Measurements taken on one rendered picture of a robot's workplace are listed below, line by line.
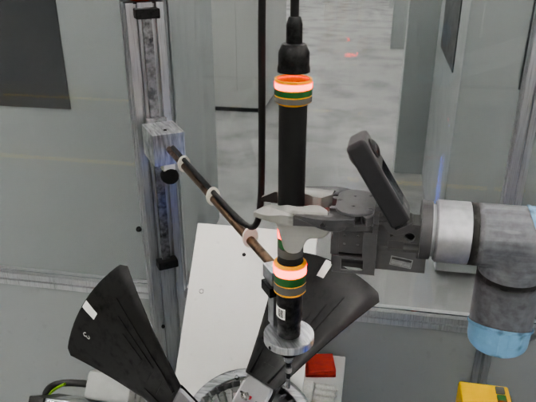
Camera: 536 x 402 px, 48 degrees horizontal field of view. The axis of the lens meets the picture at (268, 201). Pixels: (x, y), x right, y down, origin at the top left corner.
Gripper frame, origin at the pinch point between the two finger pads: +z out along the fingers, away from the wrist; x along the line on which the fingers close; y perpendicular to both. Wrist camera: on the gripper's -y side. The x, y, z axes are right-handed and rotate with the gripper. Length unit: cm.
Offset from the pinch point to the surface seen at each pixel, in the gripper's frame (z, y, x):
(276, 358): 0.8, 31.9, 8.9
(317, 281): -4.3, 22.8, 18.7
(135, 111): 42, 5, 53
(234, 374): 12, 47, 21
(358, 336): -10, 73, 71
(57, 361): 84, 94, 68
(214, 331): 18, 44, 29
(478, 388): -36, 56, 37
